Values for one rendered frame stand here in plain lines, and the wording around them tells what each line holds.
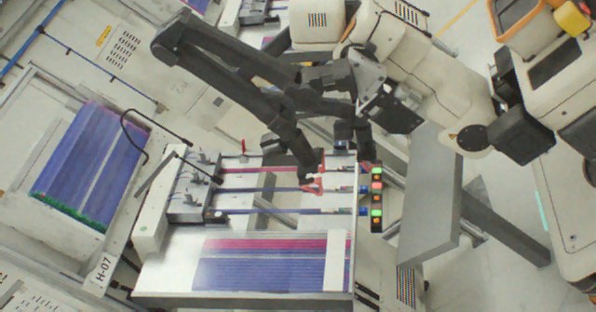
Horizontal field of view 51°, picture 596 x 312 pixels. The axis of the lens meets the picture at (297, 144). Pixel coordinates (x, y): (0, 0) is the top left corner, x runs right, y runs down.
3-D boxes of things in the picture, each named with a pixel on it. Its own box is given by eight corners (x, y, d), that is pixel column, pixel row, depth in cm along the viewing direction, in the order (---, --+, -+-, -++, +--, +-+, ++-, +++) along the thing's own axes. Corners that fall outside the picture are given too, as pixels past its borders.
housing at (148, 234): (195, 169, 257) (187, 142, 248) (163, 264, 220) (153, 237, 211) (176, 169, 258) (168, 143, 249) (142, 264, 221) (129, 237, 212)
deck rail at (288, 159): (359, 161, 247) (358, 149, 244) (359, 165, 246) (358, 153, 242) (186, 164, 258) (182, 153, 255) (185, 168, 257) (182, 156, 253)
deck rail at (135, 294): (353, 306, 196) (352, 293, 192) (353, 311, 194) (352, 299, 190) (137, 302, 207) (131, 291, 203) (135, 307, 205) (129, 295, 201)
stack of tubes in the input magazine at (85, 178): (151, 132, 244) (88, 95, 236) (107, 230, 206) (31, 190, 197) (136, 151, 251) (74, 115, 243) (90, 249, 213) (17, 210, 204)
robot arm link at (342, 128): (365, 110, 202) (367, 101, 210) (330, 113, 205) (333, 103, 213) (368, 144, 207) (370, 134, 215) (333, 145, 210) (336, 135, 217)
